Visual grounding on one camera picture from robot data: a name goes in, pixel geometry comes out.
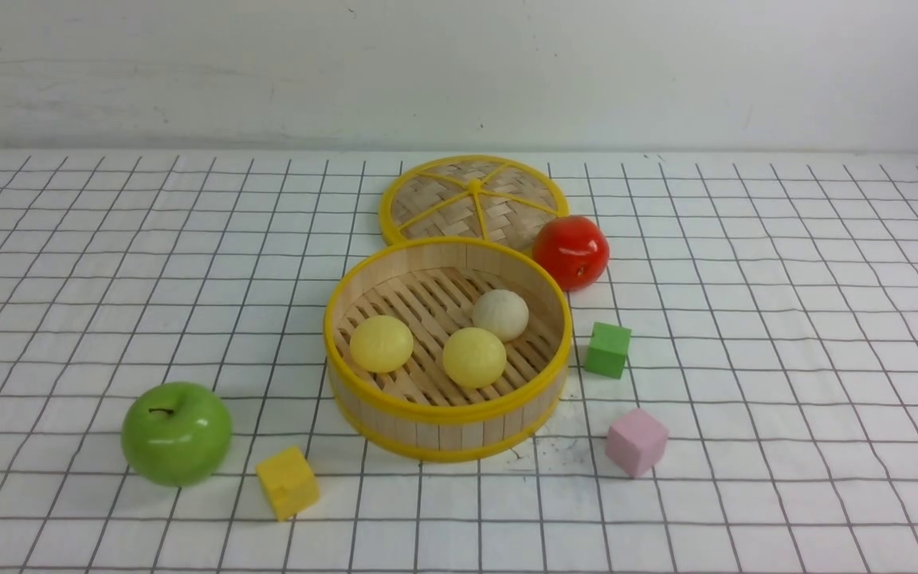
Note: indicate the yellow bun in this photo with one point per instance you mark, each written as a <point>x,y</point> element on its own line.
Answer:
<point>381,344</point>
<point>474,358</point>

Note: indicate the green cube block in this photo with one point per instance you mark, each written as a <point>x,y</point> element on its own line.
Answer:
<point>607,352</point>

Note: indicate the green apple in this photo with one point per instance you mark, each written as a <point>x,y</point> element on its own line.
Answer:
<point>176,434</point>

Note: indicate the pink cube block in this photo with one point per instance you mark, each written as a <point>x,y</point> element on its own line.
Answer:
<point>636,442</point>

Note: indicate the red tomato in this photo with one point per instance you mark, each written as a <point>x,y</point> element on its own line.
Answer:
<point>573,250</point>

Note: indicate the white beige bun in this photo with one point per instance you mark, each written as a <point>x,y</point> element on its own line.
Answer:
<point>502,312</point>

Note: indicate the woven bamboo steamer lid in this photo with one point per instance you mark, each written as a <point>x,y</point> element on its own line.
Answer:
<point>473,196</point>

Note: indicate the yellow cube block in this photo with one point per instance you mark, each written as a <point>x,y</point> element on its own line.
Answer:
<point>288,482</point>

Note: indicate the bamboo steamer tray yellow rim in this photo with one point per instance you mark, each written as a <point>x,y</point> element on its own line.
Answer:
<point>432,285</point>

